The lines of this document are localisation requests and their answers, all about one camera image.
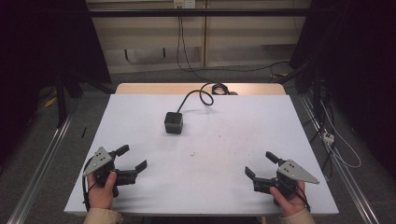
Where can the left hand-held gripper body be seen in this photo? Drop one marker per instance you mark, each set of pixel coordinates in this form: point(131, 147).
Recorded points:
point(101, 169)

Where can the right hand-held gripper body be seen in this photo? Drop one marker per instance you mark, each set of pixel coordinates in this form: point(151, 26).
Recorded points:
point(288, 175)

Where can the person's left hand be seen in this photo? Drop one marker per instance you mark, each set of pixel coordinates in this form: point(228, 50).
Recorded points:
point(101, 194)

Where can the person's right hand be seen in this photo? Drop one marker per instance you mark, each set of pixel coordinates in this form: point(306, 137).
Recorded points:
point(291, 203)

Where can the white table mat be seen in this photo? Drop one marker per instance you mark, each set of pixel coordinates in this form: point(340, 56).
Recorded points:
point(218, 161)

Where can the black cube power socket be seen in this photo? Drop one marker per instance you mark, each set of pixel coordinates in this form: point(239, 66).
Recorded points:
point(173, 123)

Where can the white power strip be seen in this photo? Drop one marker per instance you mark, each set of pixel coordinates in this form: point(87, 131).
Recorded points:
point(328, 137)

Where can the wooden table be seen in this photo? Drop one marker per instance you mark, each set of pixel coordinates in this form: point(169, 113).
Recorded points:
point(149, 88)

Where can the black metal stand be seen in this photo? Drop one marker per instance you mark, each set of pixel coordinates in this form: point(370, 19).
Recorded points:
point(61, 105)

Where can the black curtain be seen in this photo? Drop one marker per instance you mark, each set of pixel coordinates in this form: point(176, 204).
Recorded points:
point(358, 62)
point(40, 46)

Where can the black horizontal bar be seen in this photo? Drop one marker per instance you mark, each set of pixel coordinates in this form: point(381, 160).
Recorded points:
point(218, 12)

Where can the aluminium floor rail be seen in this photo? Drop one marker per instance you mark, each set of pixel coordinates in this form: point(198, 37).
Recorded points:
point(351, 186)
point(37, 179)

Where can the white wall outlet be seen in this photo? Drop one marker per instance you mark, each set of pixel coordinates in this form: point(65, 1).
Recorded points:
point(184, 3)

